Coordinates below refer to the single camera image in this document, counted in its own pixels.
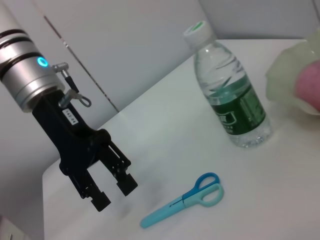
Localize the clear green-label water bottle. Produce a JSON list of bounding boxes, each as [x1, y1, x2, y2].
[[183, 21, 272, 148]]

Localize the pink peach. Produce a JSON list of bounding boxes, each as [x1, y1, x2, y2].
[[294, 61, 320, 112]]

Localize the blue capped scissors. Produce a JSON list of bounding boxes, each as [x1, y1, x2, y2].
[[139, 171, 225, 229]]

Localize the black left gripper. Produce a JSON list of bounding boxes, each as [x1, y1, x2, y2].
[[31, 96, 139, 213]]

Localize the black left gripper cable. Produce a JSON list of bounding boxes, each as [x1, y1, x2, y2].
[[51, 62, 92, 108]]

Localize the translucent green wavy fruit plate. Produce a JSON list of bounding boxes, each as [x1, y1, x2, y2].
[[264, 32, 320, 116]]

